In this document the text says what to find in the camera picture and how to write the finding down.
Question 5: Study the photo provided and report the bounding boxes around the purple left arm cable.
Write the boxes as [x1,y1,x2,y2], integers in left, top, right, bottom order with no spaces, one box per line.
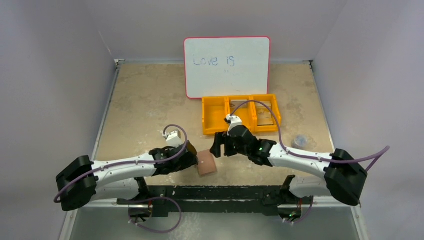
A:
[53,124,189,204]

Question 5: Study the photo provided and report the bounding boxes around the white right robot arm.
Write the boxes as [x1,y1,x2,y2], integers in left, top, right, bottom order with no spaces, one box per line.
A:
[210,125,368,206]

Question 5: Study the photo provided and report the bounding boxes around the yellow right bin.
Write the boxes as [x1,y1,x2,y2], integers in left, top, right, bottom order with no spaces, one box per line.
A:
[252,94,282,133]

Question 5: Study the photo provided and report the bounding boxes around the cards in right bin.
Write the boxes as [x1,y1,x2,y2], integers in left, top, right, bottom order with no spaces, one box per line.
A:
[255,101,274,126]

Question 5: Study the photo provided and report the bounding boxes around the small clear round container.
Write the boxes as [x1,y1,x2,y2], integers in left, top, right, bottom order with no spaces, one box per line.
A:
[291,134,312,151]

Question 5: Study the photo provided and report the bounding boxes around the yellow left bin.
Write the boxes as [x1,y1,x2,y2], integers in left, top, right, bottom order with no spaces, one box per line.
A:
[201,96,229,135]

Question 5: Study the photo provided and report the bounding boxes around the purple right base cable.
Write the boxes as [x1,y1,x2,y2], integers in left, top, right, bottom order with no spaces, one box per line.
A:
[281,197,316,226]

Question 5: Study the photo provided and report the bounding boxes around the pink framed whiteboard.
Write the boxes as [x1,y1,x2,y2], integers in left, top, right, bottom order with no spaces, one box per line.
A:
[183,36,271,99]

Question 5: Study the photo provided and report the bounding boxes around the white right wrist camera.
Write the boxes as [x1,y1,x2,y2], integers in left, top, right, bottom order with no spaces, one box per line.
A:
[224,114,243,136]

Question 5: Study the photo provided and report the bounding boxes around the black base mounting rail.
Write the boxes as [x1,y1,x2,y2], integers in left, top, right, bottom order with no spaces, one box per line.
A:
[119,175,314,223]

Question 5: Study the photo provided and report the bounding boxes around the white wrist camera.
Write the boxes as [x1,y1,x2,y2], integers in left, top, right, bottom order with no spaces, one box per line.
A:
[162,130,184,148]
[224,114,243,136]

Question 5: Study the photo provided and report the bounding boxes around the yellow bin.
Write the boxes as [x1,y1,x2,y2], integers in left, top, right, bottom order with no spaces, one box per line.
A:
[228,95,257,133]
[201,96,229,135]
[252,94,282,133]

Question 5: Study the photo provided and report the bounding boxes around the pink leather card holder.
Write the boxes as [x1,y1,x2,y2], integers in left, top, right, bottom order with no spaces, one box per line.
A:
[197,150,218,177]

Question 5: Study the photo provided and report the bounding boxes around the yellow middle bin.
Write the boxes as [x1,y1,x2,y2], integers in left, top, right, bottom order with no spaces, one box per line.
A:
[228,95,257,133]

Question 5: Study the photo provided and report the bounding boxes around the aluminium frame rail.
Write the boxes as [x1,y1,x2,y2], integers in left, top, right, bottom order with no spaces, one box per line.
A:
[85,197,347,213]

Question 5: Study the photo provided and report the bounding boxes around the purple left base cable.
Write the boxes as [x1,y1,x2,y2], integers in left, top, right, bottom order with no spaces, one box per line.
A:
[127,196,184,234]

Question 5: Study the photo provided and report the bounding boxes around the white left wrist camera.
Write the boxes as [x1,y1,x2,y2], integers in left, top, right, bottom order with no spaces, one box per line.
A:
[162,130,184,148]

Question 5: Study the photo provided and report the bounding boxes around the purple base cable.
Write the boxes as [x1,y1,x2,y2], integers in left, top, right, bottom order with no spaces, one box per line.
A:
[127,196,184,234]
[281,197,316,226]

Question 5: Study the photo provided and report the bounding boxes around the silver card in middle bin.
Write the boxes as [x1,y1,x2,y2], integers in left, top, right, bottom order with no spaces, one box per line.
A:
[229,99,249,111]

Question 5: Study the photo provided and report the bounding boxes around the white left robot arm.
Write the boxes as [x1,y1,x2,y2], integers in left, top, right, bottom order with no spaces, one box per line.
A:
[53,141,198,211]

